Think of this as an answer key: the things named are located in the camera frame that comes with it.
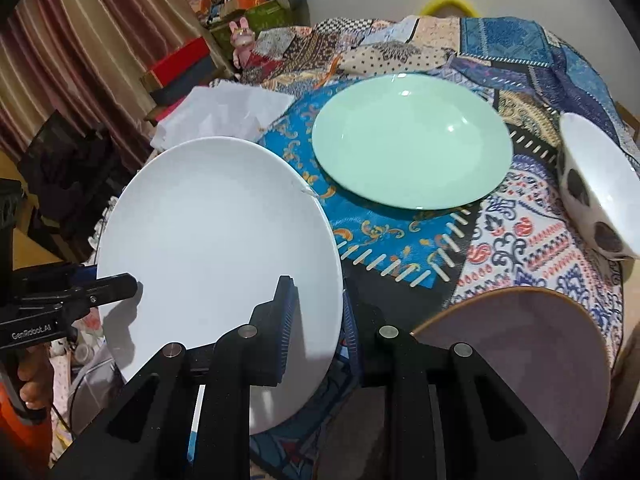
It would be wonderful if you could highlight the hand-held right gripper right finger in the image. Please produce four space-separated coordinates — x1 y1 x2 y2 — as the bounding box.
342 282 581 480

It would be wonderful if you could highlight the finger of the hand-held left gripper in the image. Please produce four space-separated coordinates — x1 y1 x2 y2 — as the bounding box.
65 265 99 284
82 272 139 309

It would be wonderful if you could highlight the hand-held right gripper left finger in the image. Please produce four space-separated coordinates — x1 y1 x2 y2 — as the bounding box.
50 275 301 480

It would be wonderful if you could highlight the white plate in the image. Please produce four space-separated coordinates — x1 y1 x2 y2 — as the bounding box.
96 136 345 436

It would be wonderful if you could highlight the purple plate with brown rim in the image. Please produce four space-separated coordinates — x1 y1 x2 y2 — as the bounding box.
312 287 612 480

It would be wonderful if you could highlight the mint green plate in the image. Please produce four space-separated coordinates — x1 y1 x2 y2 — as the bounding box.
311 73 514 211

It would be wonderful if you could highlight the white bowl with dark spots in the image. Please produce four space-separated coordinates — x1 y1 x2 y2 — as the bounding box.
556 111 640 261

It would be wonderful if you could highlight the person's left hand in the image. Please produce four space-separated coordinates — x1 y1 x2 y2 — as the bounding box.
17 347 55 411

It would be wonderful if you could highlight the patchwork printed blanket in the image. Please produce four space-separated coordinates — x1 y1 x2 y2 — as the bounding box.
150 15 640 480

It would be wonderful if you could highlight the white cloth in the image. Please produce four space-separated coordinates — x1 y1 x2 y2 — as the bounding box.
150 82 296 151

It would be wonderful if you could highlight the dark blue box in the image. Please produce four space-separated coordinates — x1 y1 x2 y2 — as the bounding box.
150 57 227 107

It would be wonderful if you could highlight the striped curtain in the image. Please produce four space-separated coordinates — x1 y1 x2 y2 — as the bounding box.
0 0 206 176

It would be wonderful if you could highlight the pink bunny toy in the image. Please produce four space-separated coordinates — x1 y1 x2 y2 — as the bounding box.
229 16 257 69

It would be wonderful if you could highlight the green box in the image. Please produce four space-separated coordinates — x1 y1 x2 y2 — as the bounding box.
209 0 297 53

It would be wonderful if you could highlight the cardboard box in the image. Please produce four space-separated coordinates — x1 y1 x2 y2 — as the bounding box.
614 101 640 163

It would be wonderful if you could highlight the yellow ring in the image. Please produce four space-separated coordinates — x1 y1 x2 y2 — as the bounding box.
420 0 481 19

